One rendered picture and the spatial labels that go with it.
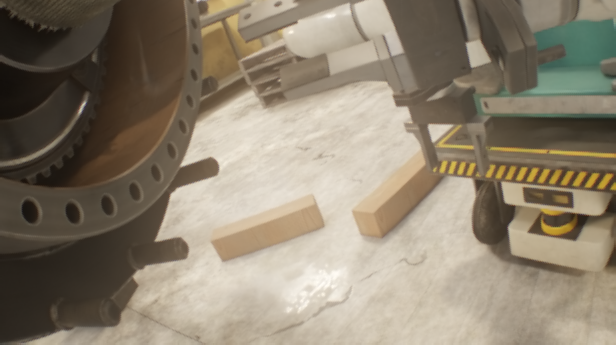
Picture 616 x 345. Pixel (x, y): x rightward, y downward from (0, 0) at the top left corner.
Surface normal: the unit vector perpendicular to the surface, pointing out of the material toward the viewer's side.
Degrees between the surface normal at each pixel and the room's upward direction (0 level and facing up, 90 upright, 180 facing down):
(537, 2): 113
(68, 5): 157
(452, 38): 124
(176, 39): 51
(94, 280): 90
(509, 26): 57
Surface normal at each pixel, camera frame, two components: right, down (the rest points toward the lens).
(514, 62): 0.05, 0.79
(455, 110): -0.77, 0.46
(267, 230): 0.04, 0.27
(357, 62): -0.42, -0.54
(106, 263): 0.91, -0.29
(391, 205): 0.58, 0.00
